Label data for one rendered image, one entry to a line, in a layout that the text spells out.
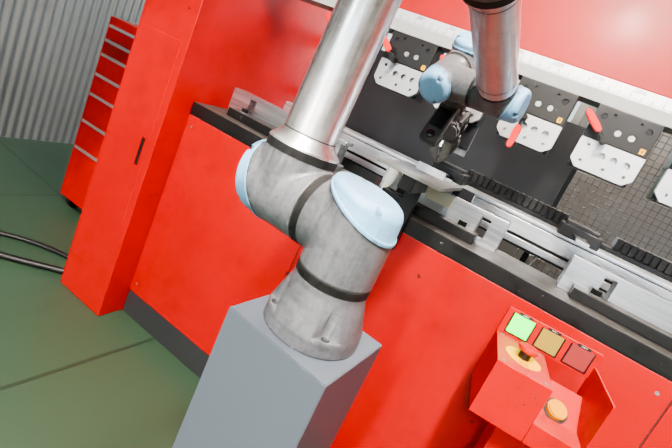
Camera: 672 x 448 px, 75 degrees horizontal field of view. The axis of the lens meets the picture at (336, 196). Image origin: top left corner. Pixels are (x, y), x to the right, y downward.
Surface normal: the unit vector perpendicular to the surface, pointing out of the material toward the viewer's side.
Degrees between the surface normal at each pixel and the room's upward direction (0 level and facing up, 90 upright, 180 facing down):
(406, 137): 90
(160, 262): 90
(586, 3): 90
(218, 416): 90
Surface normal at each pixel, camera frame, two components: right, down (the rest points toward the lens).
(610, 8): -0.44, 0.03
